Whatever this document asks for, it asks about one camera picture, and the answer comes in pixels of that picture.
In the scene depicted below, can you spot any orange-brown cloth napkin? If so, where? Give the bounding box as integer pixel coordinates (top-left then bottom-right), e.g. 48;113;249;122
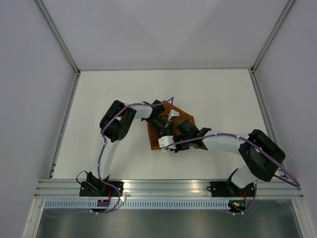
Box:
145;101;196;150

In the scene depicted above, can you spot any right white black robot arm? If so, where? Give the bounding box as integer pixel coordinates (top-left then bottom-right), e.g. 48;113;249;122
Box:
174;119;286;196

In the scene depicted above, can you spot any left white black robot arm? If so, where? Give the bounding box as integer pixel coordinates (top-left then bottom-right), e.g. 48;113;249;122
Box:
79;100;173;197

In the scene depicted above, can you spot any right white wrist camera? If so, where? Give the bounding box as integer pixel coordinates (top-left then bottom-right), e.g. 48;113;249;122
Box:
158;135;176;151

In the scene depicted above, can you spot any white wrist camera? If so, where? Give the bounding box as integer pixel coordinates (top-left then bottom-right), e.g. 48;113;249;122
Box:
167;110;180;121
158;135;176;151

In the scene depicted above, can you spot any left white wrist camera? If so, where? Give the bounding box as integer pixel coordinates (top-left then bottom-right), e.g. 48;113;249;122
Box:
167;110;180;121

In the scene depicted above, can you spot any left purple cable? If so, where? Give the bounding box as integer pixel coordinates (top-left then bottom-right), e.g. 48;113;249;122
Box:
96;96;175;214

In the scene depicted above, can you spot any purple cable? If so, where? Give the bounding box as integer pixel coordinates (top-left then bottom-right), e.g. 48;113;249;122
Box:
96;96;175;214
165;133;301;188

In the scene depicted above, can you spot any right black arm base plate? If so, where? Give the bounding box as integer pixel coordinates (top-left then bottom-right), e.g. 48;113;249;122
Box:
206;181;255;198

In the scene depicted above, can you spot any right aluminium frame post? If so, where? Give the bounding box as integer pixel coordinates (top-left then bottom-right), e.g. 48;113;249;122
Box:
250;0;297;74

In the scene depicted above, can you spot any aluminium frame post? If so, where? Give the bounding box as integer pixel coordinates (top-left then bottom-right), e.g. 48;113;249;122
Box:
34;0;81;76
250;0;297;74

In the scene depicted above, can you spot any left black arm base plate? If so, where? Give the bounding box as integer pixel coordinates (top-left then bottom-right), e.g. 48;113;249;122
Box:
79;181;124;197

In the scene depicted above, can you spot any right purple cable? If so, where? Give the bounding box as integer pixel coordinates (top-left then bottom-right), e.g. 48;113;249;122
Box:
165;133;301;188

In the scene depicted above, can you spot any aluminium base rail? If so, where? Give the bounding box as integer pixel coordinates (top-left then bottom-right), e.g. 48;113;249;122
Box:
33;179;303;199

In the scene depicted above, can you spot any white slotted cable duct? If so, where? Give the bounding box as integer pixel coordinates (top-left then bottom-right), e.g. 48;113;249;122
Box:
44;199;230;210

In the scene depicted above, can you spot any left aluminium frame post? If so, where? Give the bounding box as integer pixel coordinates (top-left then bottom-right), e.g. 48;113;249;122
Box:
34;0;81;76

